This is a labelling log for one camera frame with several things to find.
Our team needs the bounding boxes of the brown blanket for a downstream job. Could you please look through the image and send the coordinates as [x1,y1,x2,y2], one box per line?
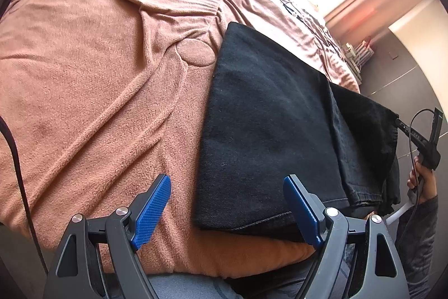
[0,0,363,280]

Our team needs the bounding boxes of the black pants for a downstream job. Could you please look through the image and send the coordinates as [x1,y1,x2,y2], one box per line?
[193,22,401,244]

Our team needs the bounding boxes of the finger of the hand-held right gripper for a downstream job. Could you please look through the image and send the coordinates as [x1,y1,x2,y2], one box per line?
[395,117,421,147]

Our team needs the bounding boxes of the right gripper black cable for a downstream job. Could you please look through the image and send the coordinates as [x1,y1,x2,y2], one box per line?
[407,108,438,219]

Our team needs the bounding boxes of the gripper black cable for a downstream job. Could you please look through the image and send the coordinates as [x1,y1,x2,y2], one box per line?
[0,117,50,277]
[407,108,438,219]

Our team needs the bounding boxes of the person's right forearm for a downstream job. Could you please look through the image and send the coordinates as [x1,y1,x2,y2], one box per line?
[394,194,443,299]

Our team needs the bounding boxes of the person's leg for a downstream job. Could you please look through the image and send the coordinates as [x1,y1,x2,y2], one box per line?
[147,243,354,299]

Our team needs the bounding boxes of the white storage rack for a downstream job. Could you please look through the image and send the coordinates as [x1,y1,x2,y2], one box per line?
[341,38,372,79]

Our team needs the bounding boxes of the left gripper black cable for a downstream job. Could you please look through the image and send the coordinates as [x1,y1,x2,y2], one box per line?
[0,117,50,277]

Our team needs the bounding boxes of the person's right hand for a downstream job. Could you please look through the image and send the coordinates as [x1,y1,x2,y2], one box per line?
[407,159,438,205]

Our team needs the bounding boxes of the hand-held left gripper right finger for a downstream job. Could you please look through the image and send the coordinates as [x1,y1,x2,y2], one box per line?
[283,175,405,299]

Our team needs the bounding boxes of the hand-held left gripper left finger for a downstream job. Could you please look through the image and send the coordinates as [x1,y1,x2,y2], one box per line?
[44,174,172,299]

